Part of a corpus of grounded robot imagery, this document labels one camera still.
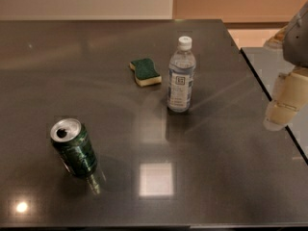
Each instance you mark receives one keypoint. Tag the grey side table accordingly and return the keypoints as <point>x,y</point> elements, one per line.
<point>267,64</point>

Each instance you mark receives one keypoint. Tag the green and yellow sponge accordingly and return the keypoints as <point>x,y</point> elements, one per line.
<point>145,72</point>

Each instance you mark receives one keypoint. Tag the clear blue-label water bottle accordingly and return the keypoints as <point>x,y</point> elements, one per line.
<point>180,76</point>

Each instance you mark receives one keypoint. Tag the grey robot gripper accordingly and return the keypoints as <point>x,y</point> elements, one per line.
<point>297,42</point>

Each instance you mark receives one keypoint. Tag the green soda can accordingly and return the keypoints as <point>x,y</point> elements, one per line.
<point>71,140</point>

